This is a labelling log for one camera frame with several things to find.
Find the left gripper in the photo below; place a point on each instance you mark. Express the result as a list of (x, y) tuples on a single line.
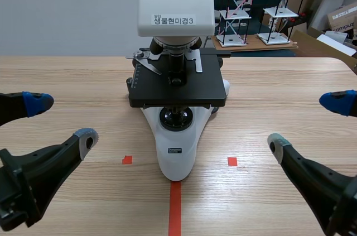
[(12, 191)]

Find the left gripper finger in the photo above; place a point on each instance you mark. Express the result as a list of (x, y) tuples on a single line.
[(33, 103)]

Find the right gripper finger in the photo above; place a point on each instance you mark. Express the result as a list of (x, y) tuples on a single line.
[(340, 103)]

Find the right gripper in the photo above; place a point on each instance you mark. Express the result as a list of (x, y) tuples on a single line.
[(348, 213)]

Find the open cardboard box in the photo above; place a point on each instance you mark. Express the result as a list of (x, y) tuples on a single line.
[(329, 49)]

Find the printed cardboard box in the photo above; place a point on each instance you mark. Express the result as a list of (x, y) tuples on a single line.
[(343, 19)]

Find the brown wooden base board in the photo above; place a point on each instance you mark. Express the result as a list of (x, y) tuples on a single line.
[(251, 47)]

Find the tiered model tower, black rods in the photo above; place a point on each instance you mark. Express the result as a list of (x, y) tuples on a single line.
[(280, 11)]

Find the tiered model tower, coloured braces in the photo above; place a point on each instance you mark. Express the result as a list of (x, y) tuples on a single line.
[(232, 14)]

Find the white and black microscope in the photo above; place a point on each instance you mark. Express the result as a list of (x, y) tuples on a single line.
[(173, 10)]

